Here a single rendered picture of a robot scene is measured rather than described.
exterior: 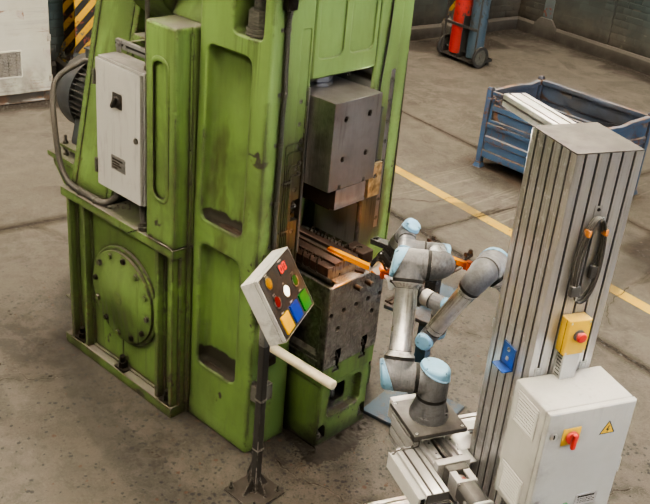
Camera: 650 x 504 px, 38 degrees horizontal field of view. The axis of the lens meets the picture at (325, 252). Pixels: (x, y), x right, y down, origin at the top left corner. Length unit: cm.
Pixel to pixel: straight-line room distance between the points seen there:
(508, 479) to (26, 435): 245
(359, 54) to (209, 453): 202
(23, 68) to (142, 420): 492
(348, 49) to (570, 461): 192
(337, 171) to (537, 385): 137
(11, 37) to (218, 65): 509
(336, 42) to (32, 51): 541
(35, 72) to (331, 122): 555
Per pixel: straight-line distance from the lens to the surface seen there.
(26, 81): 915
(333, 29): 398
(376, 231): 465
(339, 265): 428
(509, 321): 328
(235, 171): 411
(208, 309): 454
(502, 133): 816
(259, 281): 364
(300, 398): 464
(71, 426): 486
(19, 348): 546
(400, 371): 349
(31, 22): 903
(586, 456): 329
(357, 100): 397
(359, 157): 410
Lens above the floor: 297
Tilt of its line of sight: 27 degrees down
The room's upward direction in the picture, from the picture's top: 5 degrees clockwise
